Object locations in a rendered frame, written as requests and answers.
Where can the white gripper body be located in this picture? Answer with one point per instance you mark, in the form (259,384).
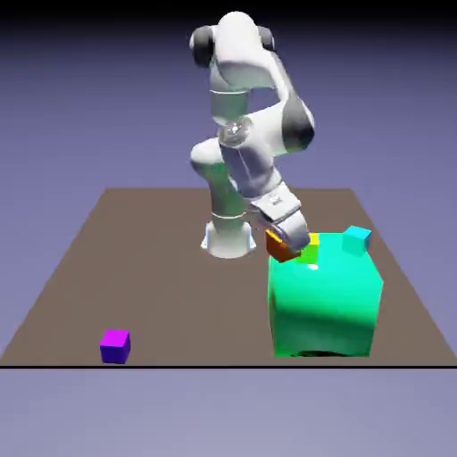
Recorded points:
(291,225)

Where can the small orange cube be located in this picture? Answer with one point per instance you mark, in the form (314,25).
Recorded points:
(279,249)

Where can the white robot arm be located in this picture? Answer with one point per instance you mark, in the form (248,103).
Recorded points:
(250,107)

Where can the small yellow cube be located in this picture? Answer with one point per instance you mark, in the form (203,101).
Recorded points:
(310,251)

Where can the small cyan cube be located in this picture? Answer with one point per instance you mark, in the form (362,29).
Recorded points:
(355,241)

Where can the small purple cube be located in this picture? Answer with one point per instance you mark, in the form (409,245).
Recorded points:
(115,345)

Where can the large green box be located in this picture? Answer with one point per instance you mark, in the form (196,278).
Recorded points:
(325,307)

